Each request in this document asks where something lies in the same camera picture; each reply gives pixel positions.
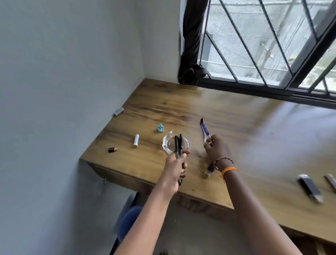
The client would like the person's right hand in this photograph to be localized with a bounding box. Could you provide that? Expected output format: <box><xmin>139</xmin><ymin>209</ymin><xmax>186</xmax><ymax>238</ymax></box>
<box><xmin>204</xmin><ymin>135</ymin><xmax>234</xmax><ymax>172</ymax></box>

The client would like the beaded bracelet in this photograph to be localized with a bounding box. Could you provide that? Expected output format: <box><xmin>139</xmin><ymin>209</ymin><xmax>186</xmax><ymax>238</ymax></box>
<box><xmin>213</xmin><ymin>157</ymin><xmax>234</xmax><ymax>167</ymax></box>

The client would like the blue chair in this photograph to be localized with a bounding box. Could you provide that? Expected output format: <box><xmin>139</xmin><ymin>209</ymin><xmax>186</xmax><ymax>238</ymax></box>
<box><xmin>116</xmin><ymin>193</ymin><xmax>144</xmax><ymax>243</ymax></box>

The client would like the black curtain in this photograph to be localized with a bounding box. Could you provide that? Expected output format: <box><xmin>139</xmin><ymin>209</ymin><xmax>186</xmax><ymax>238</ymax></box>
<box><xmin>178</xmin><ymin>0</ymin><xmax>209</xmax><ymax>86</ymax></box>

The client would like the clear glass dish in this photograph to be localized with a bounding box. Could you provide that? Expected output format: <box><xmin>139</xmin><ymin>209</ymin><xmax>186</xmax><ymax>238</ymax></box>
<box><xmin>162</xmin><ymin>131</ymin><xmax>192</xmax><ymax>154</ymax></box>

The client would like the person's left hand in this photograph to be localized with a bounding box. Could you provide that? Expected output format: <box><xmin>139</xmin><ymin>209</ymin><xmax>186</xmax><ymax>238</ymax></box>
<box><xmin>162</xmin><ymin>150</ymin><xmax>191</xmax><ymax>194</ymax></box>

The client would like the person's right forearm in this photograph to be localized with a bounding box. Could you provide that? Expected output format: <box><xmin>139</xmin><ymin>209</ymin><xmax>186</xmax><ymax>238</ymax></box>
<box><xmin>220</xmin><ymin>161</ymin><xmax>303</xmax><ymax>255</ymax></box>

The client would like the black metal window grille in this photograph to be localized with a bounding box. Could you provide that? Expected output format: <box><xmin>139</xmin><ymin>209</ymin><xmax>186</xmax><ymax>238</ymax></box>
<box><xmin>198</xmin><ymin>0</ymin><xmax>336</xmax><ymax>91</ymax></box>

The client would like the blue pen with black cap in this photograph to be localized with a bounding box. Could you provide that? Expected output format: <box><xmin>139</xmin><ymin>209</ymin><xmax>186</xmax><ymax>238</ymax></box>
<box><xmin>200</xmin><ymin>118</ymin><xmax>217</xmax><ymax>178</ymax></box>

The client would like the person's left forearm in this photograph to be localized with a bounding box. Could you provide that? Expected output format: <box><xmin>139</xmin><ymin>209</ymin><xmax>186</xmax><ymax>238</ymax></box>
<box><xmin>114</xmin><ymin>181</ymin><xmax>181</xmax><ymax>255</ymax></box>

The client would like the orange thread bracelet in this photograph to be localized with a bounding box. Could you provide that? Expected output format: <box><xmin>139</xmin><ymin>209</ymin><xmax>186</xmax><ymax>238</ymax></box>
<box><xmin>220</xmin><ymin>167</ymin><xmax>238</xmax><ymax>182</ymax></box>

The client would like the black window frame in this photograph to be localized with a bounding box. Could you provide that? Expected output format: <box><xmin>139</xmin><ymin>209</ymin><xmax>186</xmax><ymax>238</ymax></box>
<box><xmin>196</xmin><ymin>16</ymin><xmax>336</xmax><ymax>110</ymax></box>

